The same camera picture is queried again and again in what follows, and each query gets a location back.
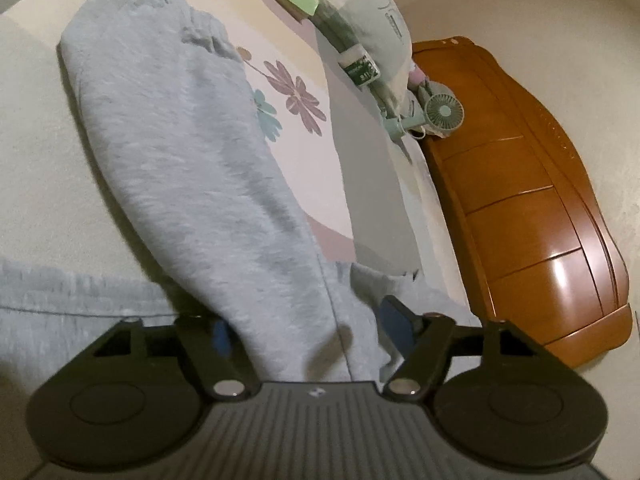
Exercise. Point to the small green white box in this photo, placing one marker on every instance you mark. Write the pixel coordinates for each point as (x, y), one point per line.
(357, 65)

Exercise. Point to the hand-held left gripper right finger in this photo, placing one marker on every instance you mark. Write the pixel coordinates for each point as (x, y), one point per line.
(395, 325)

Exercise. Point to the small green desk fan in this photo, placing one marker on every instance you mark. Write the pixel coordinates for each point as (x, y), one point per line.
(442, 112)

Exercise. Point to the grey green patchwork pillow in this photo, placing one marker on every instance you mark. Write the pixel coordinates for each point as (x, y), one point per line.
(370, 20)

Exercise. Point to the wooden headboard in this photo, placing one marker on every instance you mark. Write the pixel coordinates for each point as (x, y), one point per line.
(525, 210)

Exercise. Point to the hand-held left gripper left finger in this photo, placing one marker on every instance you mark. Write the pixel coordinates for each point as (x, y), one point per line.
(221, 340)

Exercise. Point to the grey sweatpants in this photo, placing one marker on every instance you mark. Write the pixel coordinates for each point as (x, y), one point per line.
(175, 160)

